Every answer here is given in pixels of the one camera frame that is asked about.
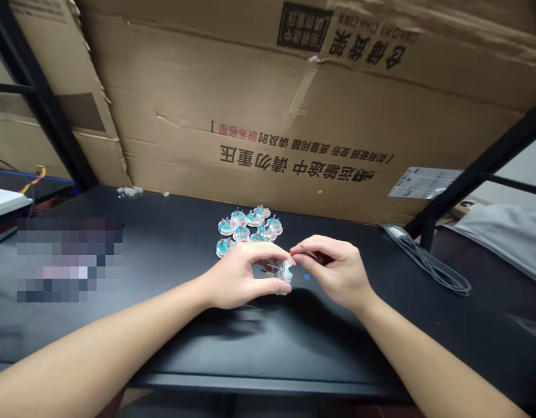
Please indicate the clear plastic switch part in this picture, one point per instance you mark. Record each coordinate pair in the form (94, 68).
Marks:
(283, 270)

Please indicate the person's right hand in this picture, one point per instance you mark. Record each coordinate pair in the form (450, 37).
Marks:
(337, 274)

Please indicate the cluster of round clear pieces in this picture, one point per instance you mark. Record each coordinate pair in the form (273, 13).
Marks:
(246, 228)

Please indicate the plain brown cardboard box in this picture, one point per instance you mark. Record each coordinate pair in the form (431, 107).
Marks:
(76, 65)

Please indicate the thin red tool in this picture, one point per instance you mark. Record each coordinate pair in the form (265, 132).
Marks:
(322, 260)

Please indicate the large printed cardboard sheet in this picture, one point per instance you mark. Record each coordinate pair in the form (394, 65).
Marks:
(294, 109)

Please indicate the small clear plastic bits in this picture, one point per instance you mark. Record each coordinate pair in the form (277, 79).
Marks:
(129, 190)

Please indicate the grey cloth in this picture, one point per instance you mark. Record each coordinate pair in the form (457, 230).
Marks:
(507, 239)

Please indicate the person's left hand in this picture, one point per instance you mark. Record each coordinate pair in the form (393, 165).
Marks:
(233, 278)

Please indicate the white shipping label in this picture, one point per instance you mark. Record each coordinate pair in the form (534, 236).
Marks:
(424, 183)

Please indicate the black metal shelf frame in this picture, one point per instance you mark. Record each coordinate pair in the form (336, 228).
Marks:
(41, 96)
(490, 161)

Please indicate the white flat device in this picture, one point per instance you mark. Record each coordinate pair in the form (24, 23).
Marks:
(7, 202)

